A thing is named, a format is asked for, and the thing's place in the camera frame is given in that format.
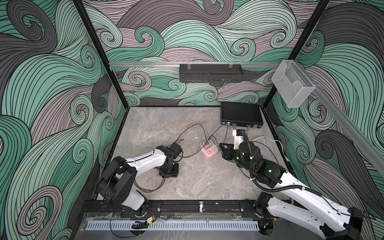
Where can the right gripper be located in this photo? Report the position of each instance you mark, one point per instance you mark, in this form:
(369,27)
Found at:
(226,152)

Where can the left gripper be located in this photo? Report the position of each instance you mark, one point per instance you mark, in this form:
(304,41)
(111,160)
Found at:
(175,174)

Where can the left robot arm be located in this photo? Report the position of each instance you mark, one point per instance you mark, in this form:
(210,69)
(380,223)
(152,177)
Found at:
(116,182)

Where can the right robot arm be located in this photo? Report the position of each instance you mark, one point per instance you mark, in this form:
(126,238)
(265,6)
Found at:
(284,197)

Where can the pink power strip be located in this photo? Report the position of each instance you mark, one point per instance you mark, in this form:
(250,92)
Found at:
(210,152)

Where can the black hard case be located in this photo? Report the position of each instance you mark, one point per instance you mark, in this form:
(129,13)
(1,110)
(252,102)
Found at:
(241,115)

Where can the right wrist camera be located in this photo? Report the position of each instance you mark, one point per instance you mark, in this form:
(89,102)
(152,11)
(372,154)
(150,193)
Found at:
(238,138)

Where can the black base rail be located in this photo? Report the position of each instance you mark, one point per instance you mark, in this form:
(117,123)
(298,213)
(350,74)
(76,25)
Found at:
(242,207)

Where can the black wall shelf tray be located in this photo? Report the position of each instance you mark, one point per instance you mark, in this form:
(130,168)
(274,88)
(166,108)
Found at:
(211,73)

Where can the clear acrylic wall holder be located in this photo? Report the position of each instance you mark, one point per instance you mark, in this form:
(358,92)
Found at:
(293,83)

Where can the aluminium rail back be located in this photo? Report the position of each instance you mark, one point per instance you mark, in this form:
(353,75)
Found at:
(166,64)

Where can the aluminium rail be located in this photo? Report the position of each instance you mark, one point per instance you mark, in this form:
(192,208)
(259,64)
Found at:
(333,98)
(166,64)

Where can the aluminium rail right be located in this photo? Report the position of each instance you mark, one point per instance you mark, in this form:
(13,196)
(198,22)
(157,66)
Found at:
(333,98)

